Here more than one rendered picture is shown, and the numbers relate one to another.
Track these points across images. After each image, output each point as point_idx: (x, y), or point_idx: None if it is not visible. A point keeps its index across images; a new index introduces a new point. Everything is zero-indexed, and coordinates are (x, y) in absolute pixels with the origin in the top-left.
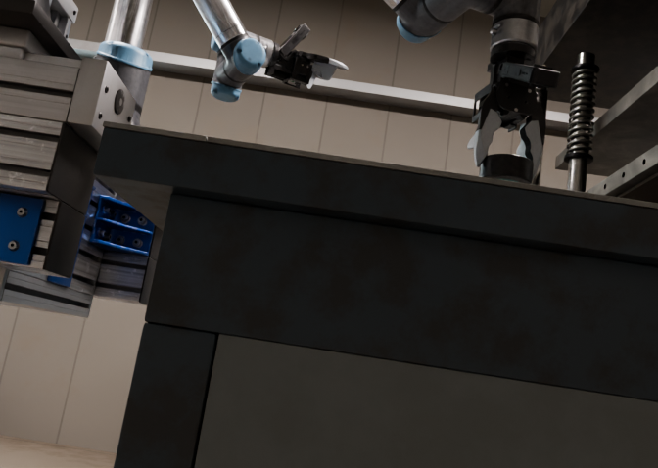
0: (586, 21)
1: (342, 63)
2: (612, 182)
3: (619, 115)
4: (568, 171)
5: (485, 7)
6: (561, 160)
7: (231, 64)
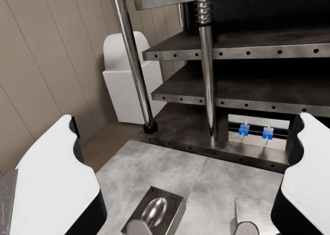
0: None
1: (313, 117)
2: (261, 53)
3: None
4: (204, 37)
5: None
6: (146, 6)
7: None
